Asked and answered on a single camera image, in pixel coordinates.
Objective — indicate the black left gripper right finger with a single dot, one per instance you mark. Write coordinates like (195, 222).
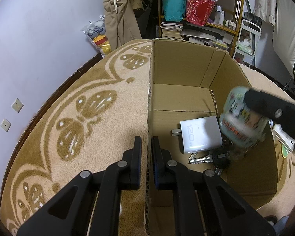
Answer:
(162, 169)

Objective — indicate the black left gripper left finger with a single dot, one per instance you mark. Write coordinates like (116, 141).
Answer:
(123, 175)

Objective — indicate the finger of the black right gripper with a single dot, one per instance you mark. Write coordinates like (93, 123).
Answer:
(270, 106)

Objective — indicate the clear printed pouch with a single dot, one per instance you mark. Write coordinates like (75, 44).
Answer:
(240, 124)

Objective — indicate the white card box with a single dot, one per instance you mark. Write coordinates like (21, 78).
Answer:
(283, 137)

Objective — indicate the white power adapter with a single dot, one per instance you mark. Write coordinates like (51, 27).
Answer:
(198, 135)

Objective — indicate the green oval paddle board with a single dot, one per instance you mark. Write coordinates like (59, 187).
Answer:
(284, 151)

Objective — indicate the brown cardboard box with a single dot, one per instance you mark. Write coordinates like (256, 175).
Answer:
(199, 117)

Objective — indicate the white rolling cart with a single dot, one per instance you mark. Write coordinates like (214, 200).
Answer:
(247, 42)

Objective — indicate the beige patterned carpet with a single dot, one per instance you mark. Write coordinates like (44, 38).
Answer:
(142, 88)

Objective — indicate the pile of books right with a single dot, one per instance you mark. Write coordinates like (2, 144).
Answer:
(209, 36)

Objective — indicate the white bottle on shelf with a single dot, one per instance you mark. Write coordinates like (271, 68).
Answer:
(221, 18)

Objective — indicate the wooden bookshelf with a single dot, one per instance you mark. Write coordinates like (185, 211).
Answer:
(214, 22)

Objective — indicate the red gift bag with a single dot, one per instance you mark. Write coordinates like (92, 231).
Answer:
(198, 11)

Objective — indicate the stack of books left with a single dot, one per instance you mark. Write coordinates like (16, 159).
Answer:
(171, 30)

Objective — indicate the teal shopping bag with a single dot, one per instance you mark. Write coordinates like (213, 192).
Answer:
(174, 10)

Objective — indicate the plastic bag of plush toys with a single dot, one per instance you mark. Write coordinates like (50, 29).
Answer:
(95, 31)

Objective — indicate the beige hanging coat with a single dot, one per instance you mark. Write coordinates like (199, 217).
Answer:
(120, 22)

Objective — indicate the black keychain with keys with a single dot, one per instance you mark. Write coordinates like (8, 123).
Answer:
(218, 157)

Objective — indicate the wall socket upper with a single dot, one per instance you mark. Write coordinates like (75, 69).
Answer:
(17, 105)

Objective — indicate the wall socket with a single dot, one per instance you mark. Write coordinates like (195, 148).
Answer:
(5, 125)
(17, 105)

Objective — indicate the wall socket lower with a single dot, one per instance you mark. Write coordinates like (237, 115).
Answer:
(5, 125)

